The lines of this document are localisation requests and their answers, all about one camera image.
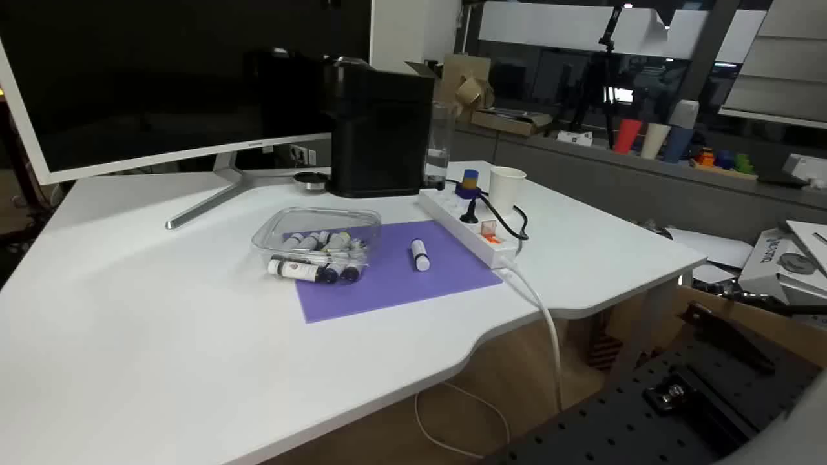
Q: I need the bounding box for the clear plastic bottle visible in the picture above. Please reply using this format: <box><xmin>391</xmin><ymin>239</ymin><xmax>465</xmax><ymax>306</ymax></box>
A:
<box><xmin>422</xmin><ymin>105</ymin><xmax>457</xmax><ymax>187</ymax></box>

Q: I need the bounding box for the cardboard box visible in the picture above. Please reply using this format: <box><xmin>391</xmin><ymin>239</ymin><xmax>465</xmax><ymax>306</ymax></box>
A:
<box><xmin>432</xmin><ymin>51</ymin><xmax>496</xmax><ymax>115</ymax></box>

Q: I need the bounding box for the black power cable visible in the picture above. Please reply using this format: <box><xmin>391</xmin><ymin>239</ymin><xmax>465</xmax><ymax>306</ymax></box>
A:
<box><xmin>475</xmin><ymin>190</ymin><xmax>532</xmax><ymax>244</ymax></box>

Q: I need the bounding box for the black power plug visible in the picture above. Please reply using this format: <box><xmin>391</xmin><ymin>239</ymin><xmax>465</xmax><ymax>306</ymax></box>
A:
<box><xmin>457</xmin><ymin>190</ymin><xmax>484</xmax><ymax>227</ymax></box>

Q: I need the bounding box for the stack of printed papers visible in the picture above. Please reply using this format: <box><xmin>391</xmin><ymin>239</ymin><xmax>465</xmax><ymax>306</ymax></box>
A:
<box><xmin>737</xmin><ymin>216</ymin><xmax>827</xmax><ymax>304</ymax></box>

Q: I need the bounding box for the white power strip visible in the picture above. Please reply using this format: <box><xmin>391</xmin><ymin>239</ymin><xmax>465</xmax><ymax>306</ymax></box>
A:
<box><xmin>417</xmin><ymin>186</ymin><xmax>523</xmax><ymax>271</ymax></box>

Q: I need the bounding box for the purple paper mat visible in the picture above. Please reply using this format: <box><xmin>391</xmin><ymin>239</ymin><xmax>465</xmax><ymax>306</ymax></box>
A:
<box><xmin>293</xmin><ymin>216</ymin><xmax>504</xmax><ymax>324</ymax></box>

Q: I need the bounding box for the clear plastic container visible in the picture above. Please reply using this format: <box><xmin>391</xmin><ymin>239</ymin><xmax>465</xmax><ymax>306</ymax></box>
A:
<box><xmin>248</xmin><ymin>204</ymin><xmax>385</xmax><ymax>286</ymax></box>

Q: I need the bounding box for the red plastic cup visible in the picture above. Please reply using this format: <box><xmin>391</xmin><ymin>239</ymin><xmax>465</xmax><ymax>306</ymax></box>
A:
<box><xmin>610</xmin><ymin>115</ymin><xmax>647</xmax><ymax>156</ymax></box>

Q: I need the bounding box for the black coffee machine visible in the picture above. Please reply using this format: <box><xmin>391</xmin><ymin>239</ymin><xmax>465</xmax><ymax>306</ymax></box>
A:
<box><xmin>323</xmin><ymin>56</ymin><xmax>436</xmax><ymax>198</ymax></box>

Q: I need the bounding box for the white power strip cable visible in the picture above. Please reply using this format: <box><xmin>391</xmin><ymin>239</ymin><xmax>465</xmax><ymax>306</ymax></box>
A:
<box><xmin>411</xmin><ymin>261</ymin><xmax>569</xmax><ymax>463</ymax></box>

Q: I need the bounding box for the cream plastic cup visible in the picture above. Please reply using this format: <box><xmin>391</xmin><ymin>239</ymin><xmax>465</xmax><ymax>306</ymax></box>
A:
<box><xmin>638</xmin><ymin>122</ymin><xmax>674</xmax><ymax>163</ymax></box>

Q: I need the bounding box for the black round disc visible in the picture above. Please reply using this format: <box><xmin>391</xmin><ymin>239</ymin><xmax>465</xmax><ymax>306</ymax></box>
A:
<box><xmin>289</xmin><ymin>169</ymin><xmax>334</xmax><ymax>194</ymax></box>

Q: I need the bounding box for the white paper cup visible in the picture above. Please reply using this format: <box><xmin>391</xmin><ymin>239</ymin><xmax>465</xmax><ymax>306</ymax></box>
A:
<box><xmin>488</xmin><ymin>163</ymin><xmax>529</xmax><ymax>215</ymax></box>

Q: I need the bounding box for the black camera tripod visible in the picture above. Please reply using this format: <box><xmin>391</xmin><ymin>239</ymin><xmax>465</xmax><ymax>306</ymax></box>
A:
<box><xmin>588</xmin><ymin>0</ymin><xmax>643</xmax><ymax>149</ymax></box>

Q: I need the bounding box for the blue and orange toy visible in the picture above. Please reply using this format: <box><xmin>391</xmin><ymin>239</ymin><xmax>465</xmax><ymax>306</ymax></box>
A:
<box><xmin>457</xmin><ymin>168</ymin><xmax>484</xmax><ymax>202</ymax></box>

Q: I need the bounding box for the blue plastic cup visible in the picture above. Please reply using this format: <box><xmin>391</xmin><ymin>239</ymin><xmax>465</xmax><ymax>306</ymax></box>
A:
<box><xmin>659</xmin><ymin>124</ymin><xmax>699</xmax><ymax>165</ymax></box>

